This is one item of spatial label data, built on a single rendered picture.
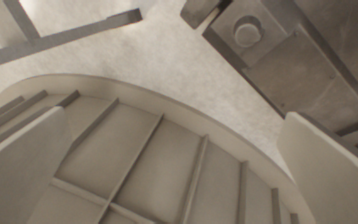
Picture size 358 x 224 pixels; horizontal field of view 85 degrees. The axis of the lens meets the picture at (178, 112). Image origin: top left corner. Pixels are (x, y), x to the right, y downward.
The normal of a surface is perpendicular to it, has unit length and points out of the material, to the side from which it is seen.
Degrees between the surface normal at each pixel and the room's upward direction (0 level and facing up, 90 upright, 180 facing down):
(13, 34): 0
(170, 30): 0
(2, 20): 0
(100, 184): 90
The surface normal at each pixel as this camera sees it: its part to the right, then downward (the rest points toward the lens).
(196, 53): -0.29, 0.58
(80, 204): 0.19, -0.74
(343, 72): 0.23, 0.06
